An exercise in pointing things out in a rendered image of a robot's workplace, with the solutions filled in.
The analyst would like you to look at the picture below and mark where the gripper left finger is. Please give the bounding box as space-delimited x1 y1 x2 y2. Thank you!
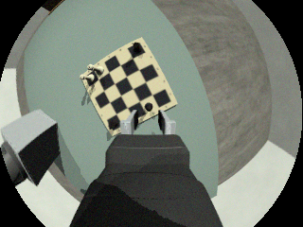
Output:
119 110 138 134

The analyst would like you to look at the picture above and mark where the black and cream chessboard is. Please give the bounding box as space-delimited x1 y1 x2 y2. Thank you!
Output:
83 37 178 136

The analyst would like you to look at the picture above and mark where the white chess king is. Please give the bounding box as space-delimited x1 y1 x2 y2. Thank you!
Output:
87 64 104 75

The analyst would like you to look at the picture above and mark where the white queen chess piece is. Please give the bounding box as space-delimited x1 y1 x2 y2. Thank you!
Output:
80 75 95 82

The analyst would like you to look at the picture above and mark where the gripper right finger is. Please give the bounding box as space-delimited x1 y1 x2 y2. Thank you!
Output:
158 110 176 134

